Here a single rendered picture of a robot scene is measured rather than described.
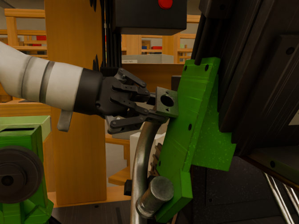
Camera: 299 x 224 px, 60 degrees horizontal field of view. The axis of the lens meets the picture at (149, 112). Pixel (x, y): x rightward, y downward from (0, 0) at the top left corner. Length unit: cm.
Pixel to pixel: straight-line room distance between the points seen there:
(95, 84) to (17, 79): 11
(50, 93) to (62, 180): 40
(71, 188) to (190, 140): 48
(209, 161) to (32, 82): 29
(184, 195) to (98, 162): 43
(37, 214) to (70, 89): 19
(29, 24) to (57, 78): 1043
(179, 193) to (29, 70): 28
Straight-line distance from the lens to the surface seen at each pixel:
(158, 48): 997
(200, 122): 37
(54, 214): 73
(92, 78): 42
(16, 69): 43
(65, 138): 74
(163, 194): 39
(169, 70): 83
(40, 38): 754
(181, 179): 38
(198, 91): 39
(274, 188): 46
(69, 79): 41
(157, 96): 45
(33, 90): 42
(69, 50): 72
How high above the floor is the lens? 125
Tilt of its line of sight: 9 degrees down
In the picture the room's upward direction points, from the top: straight up
